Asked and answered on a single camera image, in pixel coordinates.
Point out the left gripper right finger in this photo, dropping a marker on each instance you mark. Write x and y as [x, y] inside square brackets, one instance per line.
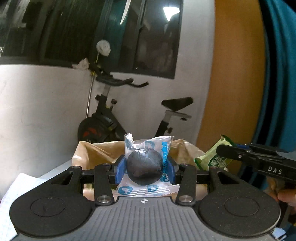
[183, 175]

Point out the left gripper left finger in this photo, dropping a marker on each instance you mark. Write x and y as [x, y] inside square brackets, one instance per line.
[106, 175]

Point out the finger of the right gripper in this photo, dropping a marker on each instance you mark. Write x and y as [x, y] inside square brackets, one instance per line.
[236, 153]
[243, 146]

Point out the small green snack packet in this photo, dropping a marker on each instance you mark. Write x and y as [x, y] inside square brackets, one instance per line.
[211, 158]

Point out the black bun blue wrapper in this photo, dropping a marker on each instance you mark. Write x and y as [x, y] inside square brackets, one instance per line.
[146, 168]

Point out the person right hand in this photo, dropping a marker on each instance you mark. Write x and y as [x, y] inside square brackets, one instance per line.
[278, 192]

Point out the cardboard box with plastic liner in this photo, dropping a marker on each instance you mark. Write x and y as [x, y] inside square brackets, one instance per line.
[87, 156]

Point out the teal curtain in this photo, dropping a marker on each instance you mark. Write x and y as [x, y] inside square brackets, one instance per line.
[276, 121]

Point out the wooden door panel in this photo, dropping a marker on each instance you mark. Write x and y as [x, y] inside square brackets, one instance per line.
[237, 76]

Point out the dark window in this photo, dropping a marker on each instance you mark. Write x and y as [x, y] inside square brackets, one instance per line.
[143, 35]

